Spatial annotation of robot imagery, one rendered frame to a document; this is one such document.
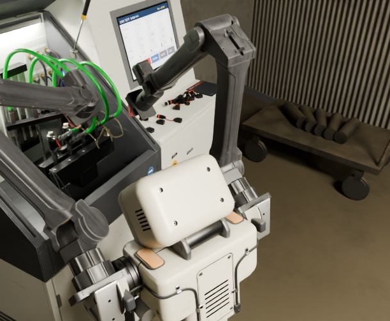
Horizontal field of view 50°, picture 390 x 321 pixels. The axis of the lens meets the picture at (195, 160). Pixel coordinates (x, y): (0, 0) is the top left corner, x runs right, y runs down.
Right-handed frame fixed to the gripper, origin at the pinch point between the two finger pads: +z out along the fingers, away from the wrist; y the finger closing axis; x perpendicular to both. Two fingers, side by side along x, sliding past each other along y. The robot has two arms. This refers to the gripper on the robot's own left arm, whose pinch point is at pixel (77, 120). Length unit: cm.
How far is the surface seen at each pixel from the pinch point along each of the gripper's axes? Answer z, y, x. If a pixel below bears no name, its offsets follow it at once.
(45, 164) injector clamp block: 26.7, 10.7, 2.4
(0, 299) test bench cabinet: 51, 51, 32
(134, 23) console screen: 20, -60, -27
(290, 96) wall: 161, -260, 64
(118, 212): 21.6, 2.2, 34.4
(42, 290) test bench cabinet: 17, 41, 38
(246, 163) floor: 139, -149, 78
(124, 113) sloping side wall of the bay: 20.3, -27.0, 4.1
